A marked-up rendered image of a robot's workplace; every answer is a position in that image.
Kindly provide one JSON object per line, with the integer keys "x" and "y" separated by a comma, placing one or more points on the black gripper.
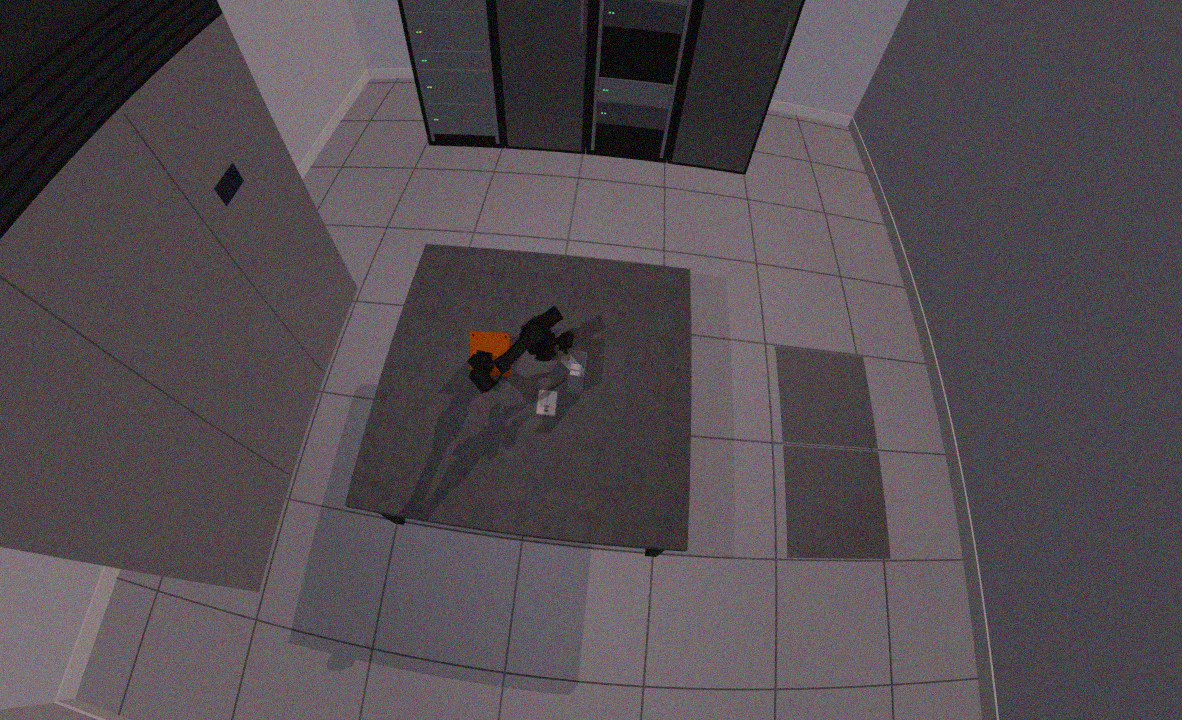
{"x": 565, "y": 341}

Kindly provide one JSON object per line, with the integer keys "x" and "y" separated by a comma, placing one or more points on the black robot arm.
{"x": 533, "y": 333}

